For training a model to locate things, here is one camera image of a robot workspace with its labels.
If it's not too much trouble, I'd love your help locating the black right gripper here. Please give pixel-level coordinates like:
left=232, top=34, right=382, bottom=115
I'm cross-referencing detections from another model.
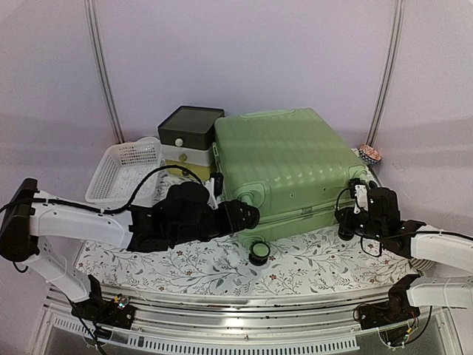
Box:
left=338, top=206, right=387, bottom=242

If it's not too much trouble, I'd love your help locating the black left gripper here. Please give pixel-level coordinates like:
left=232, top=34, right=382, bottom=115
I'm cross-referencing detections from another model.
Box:
left=171, top=198, right=256, bottom=246

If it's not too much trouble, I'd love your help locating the green hard-shell suitcase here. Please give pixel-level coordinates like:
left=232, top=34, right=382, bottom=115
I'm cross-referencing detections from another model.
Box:
left=213, top=108, right=369, bottom=266

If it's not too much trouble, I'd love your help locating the drawer cabinet with dark top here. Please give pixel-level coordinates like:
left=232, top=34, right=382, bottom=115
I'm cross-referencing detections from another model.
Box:
left=157, top=106, right=225, bottom=180

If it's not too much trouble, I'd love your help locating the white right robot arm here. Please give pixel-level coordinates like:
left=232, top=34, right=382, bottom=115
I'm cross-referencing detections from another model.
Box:
left=334, top=178, right=472, bottom=329

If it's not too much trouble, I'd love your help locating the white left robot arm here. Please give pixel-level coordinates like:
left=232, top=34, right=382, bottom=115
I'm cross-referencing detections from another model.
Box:
left=1, top=173, right=259, bottom=329

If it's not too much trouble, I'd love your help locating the small patterned bowl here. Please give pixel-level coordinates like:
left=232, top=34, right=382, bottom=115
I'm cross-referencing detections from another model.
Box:
left=358, top=144, right=382, bottom=165

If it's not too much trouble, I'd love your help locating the floral white tablecloth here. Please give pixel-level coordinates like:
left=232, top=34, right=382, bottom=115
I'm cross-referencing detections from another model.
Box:
left=70, top=146, right=415, bottom=299

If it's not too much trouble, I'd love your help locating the white plastic mesh basket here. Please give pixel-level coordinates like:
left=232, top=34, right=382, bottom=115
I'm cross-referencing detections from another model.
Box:
left=85, top=137, right=163, bottom=209

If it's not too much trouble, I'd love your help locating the aluminium front rail frame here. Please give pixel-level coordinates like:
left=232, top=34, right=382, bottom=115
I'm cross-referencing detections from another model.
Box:
left=32, top=285, right=463, bottom=354

